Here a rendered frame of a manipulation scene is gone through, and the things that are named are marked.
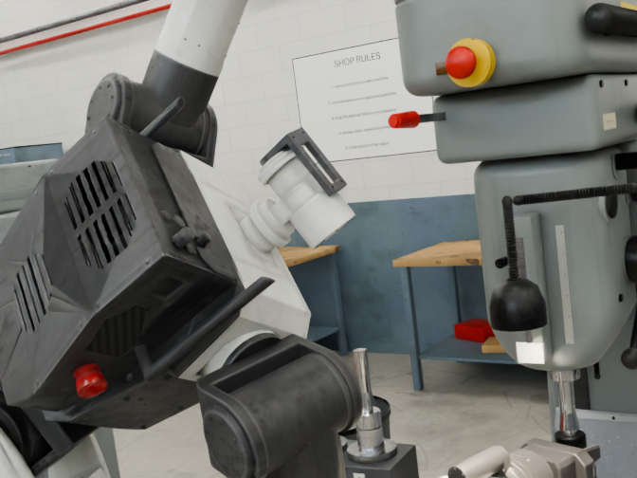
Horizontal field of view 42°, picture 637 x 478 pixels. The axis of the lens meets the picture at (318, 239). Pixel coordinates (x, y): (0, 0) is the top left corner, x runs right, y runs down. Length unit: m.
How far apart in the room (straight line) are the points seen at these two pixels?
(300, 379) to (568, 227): 0.50
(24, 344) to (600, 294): 0.76
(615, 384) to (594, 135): 0.72
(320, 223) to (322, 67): 5.63
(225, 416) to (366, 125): 5.59
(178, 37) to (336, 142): 5.46
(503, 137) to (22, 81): 8.23
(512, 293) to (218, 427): 0.43
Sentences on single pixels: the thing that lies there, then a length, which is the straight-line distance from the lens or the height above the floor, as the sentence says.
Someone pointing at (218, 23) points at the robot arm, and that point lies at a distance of 1.08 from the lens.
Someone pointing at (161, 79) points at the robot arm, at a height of 1.79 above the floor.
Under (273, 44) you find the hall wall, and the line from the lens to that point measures 6.85.
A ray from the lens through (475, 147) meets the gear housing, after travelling 1.20.
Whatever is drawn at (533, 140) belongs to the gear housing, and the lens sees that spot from 1.17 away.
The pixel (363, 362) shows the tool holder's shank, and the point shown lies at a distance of 1.48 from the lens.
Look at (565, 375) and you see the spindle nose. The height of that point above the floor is 1.29.
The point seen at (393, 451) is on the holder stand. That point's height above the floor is 1.13.
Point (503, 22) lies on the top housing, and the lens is 1.08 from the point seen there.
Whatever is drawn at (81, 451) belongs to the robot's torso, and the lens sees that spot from 1.24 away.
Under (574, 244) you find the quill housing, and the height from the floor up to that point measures 1.50.
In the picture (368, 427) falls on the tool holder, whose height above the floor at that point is 1.18.
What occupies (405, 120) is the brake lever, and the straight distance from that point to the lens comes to 1.10.
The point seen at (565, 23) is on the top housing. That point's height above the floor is 1.79.
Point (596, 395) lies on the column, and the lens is 1.76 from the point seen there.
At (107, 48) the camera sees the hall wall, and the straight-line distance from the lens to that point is 8.19.
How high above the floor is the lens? 1.68
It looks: 6 degrees down
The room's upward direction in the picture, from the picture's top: 7 degrees counter-clockwise
